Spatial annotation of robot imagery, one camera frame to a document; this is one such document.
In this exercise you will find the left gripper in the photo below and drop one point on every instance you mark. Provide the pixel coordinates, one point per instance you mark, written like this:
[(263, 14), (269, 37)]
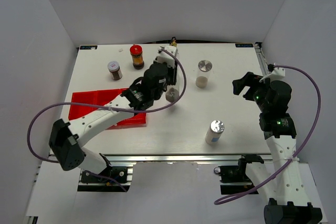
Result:
[(171, 72)]

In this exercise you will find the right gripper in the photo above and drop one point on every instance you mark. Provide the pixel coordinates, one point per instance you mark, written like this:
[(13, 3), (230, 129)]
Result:
[(239, 84)]

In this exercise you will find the clear glass oil bottle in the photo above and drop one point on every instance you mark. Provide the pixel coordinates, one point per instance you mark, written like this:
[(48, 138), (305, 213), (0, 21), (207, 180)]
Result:
[(173, 91)]

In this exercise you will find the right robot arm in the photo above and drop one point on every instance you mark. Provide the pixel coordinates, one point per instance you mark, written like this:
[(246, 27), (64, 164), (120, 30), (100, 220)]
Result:
[(284, 193)]

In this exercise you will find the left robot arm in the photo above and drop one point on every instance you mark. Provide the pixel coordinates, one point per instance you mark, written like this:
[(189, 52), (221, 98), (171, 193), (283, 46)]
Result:
[(68, 139)]

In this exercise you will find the red-capped brown sauce bottle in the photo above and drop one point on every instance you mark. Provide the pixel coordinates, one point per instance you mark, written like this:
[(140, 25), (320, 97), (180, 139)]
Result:
[(136, 53)]

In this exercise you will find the clear jar with metal lid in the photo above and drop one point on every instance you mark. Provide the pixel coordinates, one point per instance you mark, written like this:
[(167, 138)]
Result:
[(204, 70)]

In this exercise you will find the small dark spice jar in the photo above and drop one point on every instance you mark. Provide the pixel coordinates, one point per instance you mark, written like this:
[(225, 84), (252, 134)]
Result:
[(114, 69)]

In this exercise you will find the white shaker with metal lid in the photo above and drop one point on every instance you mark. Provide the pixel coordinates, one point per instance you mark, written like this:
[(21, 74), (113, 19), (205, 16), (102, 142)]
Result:
[(215, 130)]

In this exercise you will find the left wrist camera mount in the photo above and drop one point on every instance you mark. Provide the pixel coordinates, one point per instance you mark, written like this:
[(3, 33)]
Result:
[(164, 55)]

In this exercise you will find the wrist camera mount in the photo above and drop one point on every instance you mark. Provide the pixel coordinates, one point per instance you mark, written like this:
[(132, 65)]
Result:
[(164, 55), (275, 73)]

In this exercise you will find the aluminium table rail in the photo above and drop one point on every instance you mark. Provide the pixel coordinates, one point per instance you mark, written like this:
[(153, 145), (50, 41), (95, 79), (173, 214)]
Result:
[(261, 58)]

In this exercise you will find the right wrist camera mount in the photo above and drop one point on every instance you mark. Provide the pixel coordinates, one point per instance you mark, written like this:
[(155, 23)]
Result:
[(275, 73)]

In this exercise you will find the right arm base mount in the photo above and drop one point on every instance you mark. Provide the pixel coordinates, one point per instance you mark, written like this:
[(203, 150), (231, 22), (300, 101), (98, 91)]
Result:
[(233, 178)]

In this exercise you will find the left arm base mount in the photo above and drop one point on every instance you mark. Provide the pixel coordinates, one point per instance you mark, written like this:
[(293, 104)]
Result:
[(117, 179)]

